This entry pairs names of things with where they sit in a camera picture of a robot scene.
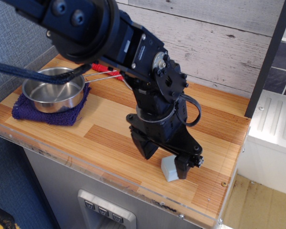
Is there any dark right post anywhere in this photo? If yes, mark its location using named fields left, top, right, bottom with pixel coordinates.
left=245, top=0, right=286, bottom=118

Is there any purple towel cloth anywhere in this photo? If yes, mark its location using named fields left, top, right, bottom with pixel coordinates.
left=11, top=84, right=91, bottom=126

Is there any grey cube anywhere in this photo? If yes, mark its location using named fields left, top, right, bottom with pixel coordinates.
left=161, top=155, right=179, bottom=182

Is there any white toy sink unit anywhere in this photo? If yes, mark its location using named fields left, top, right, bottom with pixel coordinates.
left=237, top=90, right=286, bottom=193

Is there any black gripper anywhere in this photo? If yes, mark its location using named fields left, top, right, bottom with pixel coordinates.
left=126, top=98, right=204, bottom=179

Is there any red-handled metal fork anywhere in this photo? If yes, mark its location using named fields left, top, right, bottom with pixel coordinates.
left=92, top=63, right=132, bottom=90

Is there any stainless steel pot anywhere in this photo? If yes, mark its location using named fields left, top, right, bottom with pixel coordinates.
left=21, top=67, right=122, bottom=114

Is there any clear acrylic edge guard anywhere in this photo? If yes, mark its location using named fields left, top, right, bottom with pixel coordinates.
left=0, top=115, right=250, bottom=229

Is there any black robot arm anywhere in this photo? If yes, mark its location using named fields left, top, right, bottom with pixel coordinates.
left=9, top=0, right=203, bottom=179

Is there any silver dispenser panel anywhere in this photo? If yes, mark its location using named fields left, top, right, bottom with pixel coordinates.
left=78, top=189, right=137, bottom=229

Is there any yellow black object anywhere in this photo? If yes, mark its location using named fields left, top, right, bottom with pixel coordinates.
left=0, top=213, right=20, bottom=229

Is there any black braided cable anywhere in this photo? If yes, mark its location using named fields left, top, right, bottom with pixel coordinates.
left=0, top=59, right=92, bottom=85

